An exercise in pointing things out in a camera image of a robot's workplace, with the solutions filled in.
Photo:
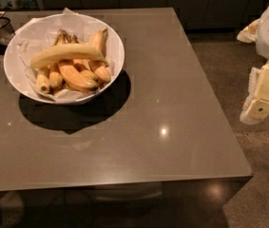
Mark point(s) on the middle small banana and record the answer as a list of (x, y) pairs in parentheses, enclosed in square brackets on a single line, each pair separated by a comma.
[(83, 68)]

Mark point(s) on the upright yellow banana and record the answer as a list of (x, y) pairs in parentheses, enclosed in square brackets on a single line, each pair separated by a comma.
[(98, 39)]

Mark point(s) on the small banana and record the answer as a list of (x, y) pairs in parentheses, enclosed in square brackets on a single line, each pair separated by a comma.
[(55, 77), (42, 80), (83, 68)]

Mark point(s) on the right orange banana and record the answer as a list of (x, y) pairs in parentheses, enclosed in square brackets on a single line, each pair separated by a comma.
[(99, 68)]

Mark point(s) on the white paper bowl liner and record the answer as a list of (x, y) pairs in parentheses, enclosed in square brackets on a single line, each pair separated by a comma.
[(35, 37)]

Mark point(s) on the small banana far left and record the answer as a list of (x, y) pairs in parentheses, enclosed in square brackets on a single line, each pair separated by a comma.
[(42, 80)]

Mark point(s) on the large orange banana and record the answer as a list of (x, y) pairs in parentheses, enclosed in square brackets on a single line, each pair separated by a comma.
[(74, 78)]

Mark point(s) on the long yellow top banana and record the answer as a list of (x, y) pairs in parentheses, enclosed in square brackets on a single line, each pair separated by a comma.
[(66, 52)]

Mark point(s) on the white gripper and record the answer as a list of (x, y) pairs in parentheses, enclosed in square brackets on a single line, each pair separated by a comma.
[(256, 104)]

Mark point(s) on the white bowl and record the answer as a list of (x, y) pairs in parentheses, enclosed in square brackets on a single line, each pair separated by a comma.
[(15, 70)]

